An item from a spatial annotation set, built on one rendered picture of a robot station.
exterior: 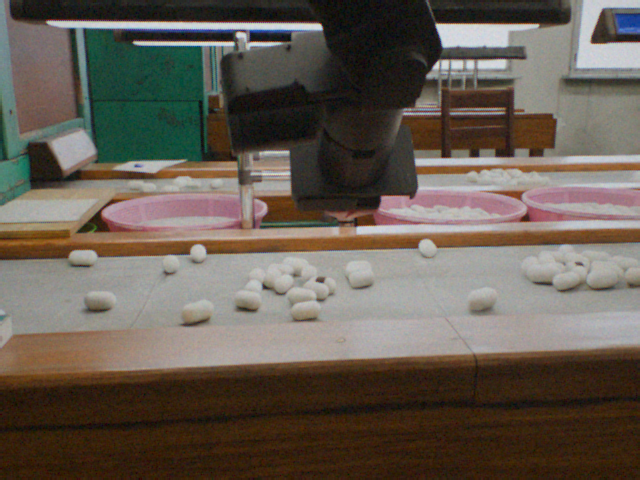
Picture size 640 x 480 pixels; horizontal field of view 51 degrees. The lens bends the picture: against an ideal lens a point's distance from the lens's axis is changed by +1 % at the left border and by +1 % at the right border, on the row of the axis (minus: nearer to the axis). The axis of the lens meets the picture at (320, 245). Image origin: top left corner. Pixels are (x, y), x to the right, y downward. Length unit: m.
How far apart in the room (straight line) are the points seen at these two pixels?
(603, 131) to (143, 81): 4.27
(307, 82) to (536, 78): 5.80
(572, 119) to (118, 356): 5.93
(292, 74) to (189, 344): 0.26
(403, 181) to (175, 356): 0.23
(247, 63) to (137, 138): 3.09
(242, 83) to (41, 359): 0.29
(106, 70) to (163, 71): 0.27
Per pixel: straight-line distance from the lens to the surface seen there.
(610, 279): 0.85
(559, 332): 0.63
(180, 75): 3.46
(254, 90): 0.42
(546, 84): 6.23
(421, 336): 0.59
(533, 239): 1.02
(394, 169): 0.54
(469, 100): 3.37
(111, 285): 0.84
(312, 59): 0.43
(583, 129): 6.40
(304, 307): 0.68
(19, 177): 1.30
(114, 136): 3.54
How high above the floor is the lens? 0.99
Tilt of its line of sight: 15 degrees down
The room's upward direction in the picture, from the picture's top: straight up
